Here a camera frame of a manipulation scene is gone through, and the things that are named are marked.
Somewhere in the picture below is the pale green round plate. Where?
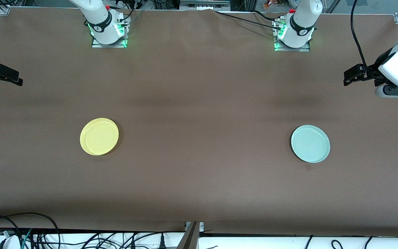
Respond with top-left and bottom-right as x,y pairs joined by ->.
291,125 -> 331,163

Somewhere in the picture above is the yellow round plate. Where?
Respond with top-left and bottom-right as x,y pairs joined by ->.
80,118 -> 119,156

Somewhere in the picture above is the grey metal box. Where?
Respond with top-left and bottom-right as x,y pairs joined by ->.
179,0 -> 231,11

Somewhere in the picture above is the brown table cloth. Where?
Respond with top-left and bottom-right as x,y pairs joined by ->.
0,7 -> 398,237

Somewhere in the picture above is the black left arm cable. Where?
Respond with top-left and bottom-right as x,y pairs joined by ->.
350,0 -> 369,67

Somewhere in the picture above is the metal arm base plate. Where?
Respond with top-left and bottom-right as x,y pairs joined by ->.
91,16 -> 130,48
273,17 -> 311,52

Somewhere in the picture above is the black cable lying on cloth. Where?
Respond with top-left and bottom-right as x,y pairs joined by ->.
213,10 -> 284,30

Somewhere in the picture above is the black looping cable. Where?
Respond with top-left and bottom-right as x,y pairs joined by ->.
0,212 -> 60,249

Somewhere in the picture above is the green cable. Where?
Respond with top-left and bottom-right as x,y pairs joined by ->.
21,228 -> 34,249

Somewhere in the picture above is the aluminium profile post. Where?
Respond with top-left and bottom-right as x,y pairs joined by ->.
177,221 -> 205,249

